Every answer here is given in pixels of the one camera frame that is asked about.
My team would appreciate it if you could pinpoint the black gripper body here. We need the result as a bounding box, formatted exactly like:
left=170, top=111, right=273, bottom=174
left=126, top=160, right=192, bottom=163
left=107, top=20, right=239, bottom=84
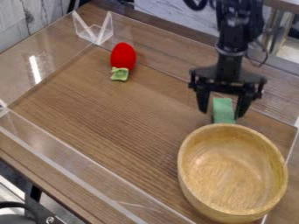
left=188, top=66, right=267, bottom=99

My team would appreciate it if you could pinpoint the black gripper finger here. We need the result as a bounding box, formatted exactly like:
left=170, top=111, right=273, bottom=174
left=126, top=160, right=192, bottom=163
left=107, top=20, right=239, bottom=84
left=197, top=87, right=211, bottom=113
left=237, top=92, right=254, bottom=118

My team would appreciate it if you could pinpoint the green stick block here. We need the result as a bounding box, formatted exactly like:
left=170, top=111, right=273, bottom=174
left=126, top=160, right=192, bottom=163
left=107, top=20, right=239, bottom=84
left=213, top=98, right=235, bottom=123

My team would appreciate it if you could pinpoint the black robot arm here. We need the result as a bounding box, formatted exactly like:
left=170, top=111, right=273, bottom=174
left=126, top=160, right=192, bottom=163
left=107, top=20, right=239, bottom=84
left=183, top=0, right=267, bottom=118

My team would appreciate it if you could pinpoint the brown wooden bowl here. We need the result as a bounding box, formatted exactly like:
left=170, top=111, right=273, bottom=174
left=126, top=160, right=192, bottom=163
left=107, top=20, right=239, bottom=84
left=178, top=123, right=289, bottom=224

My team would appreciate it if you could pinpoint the red plush strawberry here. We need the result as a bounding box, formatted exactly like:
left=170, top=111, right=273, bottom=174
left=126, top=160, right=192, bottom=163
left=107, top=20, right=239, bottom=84
left=110, top=42, right=136, bottom=81

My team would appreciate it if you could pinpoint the clear acrylic tray wall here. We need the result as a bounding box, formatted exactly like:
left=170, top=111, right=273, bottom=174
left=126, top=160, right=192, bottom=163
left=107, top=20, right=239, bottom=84
left=0, top=8, right=299, bottom=224

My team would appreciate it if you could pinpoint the clear acrylic corner bracket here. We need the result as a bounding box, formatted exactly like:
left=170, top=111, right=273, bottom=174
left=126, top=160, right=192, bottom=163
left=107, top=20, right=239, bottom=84
left=71, top=11, right=114, bottom=46

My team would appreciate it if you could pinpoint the black cable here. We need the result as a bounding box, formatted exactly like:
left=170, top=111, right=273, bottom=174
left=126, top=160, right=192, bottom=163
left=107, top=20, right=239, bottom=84
left=0, top=200, right=34, bottom=214

